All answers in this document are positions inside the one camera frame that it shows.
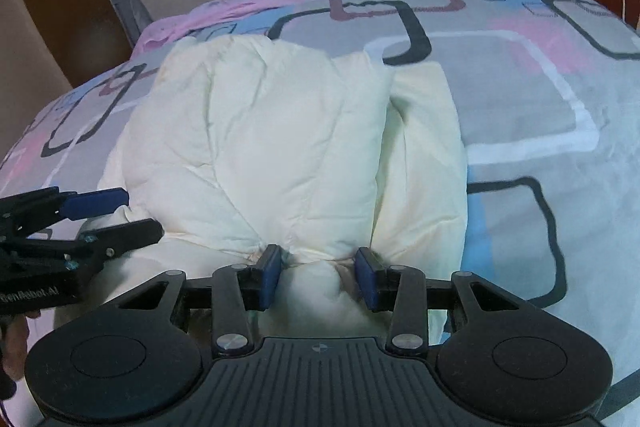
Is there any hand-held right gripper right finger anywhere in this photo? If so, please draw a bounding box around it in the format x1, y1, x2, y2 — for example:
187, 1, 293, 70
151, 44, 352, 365
353, 247, 524, 354

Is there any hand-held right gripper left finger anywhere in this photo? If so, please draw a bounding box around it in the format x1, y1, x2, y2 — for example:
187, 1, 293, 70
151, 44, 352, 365
116, 244, 284, 356

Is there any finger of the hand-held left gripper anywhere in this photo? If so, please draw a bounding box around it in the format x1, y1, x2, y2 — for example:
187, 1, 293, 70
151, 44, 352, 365
0, 187, 131, 233
0, 218, 165, 272

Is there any cream puffer jacket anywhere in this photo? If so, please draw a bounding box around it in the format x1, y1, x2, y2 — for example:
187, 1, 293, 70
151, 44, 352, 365
97, 34, 469, 344

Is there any pink blanket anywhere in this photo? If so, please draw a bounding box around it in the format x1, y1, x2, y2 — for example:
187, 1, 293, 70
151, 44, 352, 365
131, 0, 362, 54

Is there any patterned grey pink bedsheet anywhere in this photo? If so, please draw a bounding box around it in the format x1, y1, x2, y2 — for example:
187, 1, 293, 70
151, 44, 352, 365
0, 0, 640, 427

